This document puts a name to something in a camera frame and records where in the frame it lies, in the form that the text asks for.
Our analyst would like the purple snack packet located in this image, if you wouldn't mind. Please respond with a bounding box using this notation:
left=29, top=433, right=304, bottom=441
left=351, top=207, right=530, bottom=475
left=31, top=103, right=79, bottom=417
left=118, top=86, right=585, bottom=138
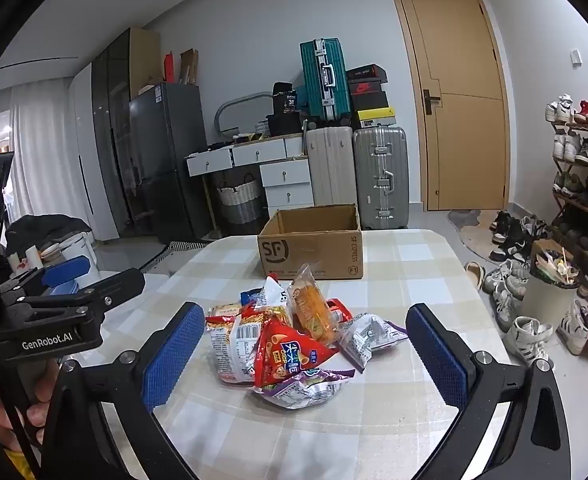
left=254, top=367, right=357, bottom=411

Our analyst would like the white drawer desk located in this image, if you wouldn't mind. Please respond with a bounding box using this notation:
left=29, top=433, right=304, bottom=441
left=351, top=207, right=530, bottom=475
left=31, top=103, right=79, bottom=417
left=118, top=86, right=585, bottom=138
left=185, top=132, right=312, bottom=211

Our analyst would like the silver snack packet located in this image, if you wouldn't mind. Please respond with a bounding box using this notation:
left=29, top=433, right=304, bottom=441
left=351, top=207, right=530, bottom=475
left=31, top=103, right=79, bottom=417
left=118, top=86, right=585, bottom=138
left=339, top=312, right=409, bottom=371

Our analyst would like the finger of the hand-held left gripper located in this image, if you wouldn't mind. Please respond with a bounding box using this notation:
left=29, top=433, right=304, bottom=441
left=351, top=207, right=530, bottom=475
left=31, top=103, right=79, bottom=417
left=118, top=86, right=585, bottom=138
left=0, top=255, right=91, bottom=297
left=21, top=268, right=146, bottom=312

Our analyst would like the teal suitcase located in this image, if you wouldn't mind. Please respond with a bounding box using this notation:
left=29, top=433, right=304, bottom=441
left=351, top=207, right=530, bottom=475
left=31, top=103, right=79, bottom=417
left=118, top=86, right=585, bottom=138
left=300, top=38, right=352, bottom=122

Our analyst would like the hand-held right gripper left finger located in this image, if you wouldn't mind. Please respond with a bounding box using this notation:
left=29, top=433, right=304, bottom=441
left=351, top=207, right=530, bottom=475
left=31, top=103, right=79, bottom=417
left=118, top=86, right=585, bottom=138
left=39, top=301, right=207, bottom=480

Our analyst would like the white trash bin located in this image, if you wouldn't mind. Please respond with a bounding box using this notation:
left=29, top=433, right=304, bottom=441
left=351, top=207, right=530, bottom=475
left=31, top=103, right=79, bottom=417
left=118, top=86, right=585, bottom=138
left=521, top=247, right=582, bottom=316

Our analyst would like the small cardboard box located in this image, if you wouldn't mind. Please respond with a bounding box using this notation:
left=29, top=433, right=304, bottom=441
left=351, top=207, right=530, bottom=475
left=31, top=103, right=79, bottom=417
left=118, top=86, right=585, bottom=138
left=531, top=239, right=574, bottom=261

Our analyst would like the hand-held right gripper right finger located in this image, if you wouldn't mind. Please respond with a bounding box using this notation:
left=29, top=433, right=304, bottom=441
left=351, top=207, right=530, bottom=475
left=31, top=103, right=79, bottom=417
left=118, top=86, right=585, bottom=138
left=405, top=302, right=572, bottom=480

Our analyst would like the dark cloth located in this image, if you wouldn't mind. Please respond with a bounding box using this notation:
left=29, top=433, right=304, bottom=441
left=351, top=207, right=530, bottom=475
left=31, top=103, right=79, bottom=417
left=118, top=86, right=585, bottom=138
left=5, top=214, right=91, bottom=261

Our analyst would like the red logo shoe box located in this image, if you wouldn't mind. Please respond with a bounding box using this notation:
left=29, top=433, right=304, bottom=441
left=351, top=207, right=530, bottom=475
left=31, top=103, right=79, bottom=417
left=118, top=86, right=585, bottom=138
left=348, top=80, right=389, bottom=96

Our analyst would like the black red shoe box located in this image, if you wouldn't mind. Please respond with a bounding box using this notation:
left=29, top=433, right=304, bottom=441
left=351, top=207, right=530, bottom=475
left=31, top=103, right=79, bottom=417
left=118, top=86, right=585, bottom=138
left=346, top=64, right=389, bottom=83

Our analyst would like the plain black shoe box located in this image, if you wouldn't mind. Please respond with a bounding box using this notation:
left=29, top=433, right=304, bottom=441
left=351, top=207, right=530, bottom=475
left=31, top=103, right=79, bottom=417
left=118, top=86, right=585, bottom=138
left=350, top=91, right=389, bottom=113

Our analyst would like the blue snack packet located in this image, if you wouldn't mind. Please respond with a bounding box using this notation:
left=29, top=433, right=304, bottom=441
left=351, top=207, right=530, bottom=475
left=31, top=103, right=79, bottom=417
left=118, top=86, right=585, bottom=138
left=241, top=277, right=289, bottom=311

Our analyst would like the black white patterned rug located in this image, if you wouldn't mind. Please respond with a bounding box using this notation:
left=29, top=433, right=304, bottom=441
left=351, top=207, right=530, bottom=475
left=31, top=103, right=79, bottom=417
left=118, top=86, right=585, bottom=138
left=144, top=240, right=215, bottom=276

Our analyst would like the black printed bag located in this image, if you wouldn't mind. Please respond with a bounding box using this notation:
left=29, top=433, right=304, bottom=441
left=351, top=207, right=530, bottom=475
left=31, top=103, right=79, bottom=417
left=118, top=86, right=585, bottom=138
left=273, top=81, right=307, bottom=116

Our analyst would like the grey floor mat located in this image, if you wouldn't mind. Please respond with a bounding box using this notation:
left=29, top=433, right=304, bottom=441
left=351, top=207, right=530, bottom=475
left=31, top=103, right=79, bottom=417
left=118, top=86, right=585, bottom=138
left=446, top=208, right=479, bottom=231

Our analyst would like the wooden door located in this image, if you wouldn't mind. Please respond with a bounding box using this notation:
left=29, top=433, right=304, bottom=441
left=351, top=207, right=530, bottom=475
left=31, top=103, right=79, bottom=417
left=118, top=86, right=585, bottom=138
left=389, top=0, right=512, bottom=212

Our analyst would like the plain black bag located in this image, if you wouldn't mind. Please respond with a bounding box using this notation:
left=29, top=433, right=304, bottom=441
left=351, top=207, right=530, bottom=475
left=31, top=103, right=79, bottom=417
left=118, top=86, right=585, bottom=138
left=266, top=114, right=307, bottom=137

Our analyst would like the noodle snack packet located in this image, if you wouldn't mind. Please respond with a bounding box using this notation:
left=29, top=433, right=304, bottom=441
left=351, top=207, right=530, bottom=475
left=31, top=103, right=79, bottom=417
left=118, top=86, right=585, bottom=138
left=211, top=307, right=295, bottom=386

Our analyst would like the red chips packet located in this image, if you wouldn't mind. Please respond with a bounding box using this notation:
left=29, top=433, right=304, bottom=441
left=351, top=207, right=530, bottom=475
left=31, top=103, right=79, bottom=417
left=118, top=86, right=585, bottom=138
left=254, top=317, right=339, bottom=388

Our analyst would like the round beige rug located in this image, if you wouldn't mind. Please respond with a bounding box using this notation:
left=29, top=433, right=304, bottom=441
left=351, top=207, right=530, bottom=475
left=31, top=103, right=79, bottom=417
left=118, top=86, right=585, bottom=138
left=458, top=210, right=504, bottom=266

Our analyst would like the woven laundry basket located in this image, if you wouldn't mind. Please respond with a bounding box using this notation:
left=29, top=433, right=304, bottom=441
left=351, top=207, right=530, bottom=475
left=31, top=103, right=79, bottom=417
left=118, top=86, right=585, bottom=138
left=216, top=172, right=265, bottom=225

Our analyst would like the white suitcase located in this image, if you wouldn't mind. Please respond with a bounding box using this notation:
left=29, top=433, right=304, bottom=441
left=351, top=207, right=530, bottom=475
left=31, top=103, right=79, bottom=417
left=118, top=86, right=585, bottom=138
left=305, top=126, right=355, bottom=207

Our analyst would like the tall dark cabinet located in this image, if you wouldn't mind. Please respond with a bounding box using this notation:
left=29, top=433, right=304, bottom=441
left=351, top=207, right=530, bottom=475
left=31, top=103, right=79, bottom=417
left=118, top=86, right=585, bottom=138
left=91, top=27, right=162, bottom=241

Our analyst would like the white curtain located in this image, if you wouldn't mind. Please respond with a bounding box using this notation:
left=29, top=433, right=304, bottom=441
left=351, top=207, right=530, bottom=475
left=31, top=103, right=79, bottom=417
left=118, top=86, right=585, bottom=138
left=0, top=82, right=82, bottom=221

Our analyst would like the cream biscuit packet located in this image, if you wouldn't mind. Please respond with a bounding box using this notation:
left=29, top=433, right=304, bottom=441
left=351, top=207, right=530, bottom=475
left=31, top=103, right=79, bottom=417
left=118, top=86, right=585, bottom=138
left=206, top=302, right=247, bottom=326

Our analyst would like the grey metal frame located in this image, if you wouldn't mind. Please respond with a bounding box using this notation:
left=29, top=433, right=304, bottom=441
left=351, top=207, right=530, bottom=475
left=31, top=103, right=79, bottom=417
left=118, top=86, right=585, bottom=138
left=214, top=91, right=275, bottom=136

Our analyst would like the brown cardboard carton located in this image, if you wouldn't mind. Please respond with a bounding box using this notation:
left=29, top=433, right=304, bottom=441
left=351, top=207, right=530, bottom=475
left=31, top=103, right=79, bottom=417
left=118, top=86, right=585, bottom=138
left=179, top=48, right=199, bottom=86

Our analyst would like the orange cracker packet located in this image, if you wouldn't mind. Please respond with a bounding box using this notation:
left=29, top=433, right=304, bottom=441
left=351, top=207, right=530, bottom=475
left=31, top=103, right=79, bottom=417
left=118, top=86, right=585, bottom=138
left=288, top=262, right=342, bottom=346

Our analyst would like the silver suitcase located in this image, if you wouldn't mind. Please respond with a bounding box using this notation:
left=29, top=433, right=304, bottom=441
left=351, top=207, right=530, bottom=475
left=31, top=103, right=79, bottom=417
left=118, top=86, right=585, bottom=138
left=352, top=126, right=409, bottom=231

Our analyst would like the pile of loose shoes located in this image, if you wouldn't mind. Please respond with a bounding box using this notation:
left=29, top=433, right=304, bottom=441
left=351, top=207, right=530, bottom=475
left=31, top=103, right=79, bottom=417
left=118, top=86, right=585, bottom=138
left=464, top=210, right=588, bottom=371

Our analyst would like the shoe rack with shoes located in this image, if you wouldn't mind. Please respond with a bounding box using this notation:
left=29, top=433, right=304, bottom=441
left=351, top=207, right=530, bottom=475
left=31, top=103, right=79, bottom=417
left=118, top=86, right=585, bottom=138
left=546, top=92, right=588, bottom=261

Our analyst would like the white container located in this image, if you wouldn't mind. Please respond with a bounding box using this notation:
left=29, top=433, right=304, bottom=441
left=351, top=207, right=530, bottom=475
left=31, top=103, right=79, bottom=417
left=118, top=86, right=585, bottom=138
left=39, top=232, right=100, bottom=286

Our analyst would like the red snack packet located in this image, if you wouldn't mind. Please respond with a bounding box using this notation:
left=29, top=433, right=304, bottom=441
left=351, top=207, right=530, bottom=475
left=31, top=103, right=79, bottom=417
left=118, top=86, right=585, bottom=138
left=326, top=299, right=355, bottom=323

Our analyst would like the dark grey fridge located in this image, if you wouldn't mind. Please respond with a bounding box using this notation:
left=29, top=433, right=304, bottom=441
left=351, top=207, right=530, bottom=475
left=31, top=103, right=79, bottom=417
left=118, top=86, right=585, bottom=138
left=128, top=82, right=212, bottom=245

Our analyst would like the wooden shoe rack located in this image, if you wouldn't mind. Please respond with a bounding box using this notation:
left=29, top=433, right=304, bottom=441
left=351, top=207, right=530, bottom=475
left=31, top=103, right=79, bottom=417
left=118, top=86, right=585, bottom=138
left=546, top=110, right=588, bottom=271

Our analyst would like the person's left hand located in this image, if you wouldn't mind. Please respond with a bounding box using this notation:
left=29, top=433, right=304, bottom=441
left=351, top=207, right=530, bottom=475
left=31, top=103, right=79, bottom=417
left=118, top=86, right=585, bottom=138
left=0, top=360, right=61, bottom=456

